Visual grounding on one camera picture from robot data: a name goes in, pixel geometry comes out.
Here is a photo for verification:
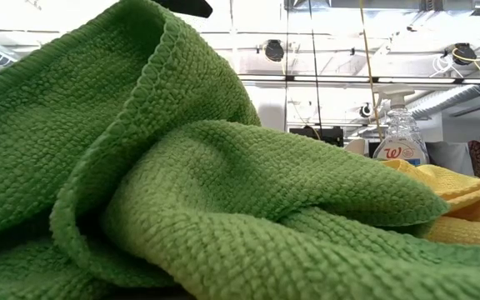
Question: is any green microfiber towel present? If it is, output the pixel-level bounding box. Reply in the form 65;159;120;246
0;0;480;300

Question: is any yellow microfiber towel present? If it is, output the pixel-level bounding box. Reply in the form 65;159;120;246
383;158;480;249

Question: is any black monitor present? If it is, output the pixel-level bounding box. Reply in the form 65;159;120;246
288;127;344;148

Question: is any clear glass cleaner spray bottle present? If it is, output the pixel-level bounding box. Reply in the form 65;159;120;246
372;84;431;168

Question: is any gray fabric cover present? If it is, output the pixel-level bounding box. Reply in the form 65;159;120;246
425;141;475;177

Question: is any black hanging cable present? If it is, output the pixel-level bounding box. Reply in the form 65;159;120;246
308;0;323;138

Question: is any long ceiling light rail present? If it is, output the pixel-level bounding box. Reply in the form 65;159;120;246
239;73;480;85

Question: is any yellow hanging cable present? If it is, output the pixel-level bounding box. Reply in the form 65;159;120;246
358;0;385;141

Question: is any silver ventilation duct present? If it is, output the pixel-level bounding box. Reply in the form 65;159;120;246
407;85;480;121

